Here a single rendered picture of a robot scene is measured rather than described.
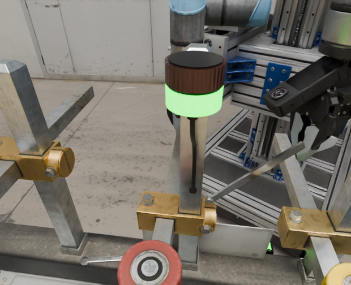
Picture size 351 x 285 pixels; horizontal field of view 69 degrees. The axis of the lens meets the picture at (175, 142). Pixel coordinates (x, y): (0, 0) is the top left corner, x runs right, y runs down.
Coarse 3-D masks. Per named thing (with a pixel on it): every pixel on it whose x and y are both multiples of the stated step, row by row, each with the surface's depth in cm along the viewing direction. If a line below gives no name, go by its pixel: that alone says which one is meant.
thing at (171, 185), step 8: (176, 136) 63; (176, 144) 60; (176, 152) 58; (176, 160) 56; (168, 168) 54; (176, 168) 53; (168, 176) 51; (176, 176) 51; (168, 184) 49; (176, 184) 49; (168, 192) 48; (176, 192) 48; (160, 224) 42; (168, 224) 42; (160, 232) 41; (168, 232) 41; (160, 240) 40; (168, 240) 40
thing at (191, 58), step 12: (168, 60) 24; (180, 60) 24; (192, 60) 24; (204, 60) 24; (216, 60) 24; (192, 120) 28; (192, 132) 29; (192, 144) 32; (192, 156) 34; (192, 168) 36; (192, 180) 37; (192, 192) 38
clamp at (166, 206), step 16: (144, 192) 46; (160, 192) 46; (144, 208) 43; (160, 208) 43; (176, 208) 43; (208, 208) 43; (144, 224) 45; (176, 224) 43; (192, 224) 43; (208, 224) 43
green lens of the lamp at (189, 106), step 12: (168, 96) 25; (180, 96) 24; (192, 96) 24; (204, 96) 24; (216, 96) 24; (168, 108) 26; (180, 108) 25; (192, 108) 24; (204, 108) 24; (216, 108) 25
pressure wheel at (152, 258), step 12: (144, 240) 34; (156, 240) 34; (132, 252) 33; (144, 252) 33; (156, 252) 33; (168, 252) 33; (120, 264) 32; (132, 264) 32; (144, 264) 31; (156, 264) 32; (168, 264) 32; (180, 264) 32; (120, 276) 30; (132, 276) 31; (144, 276) 31; (156, 276) 31; (168, 276) 30; (180, 276) 31
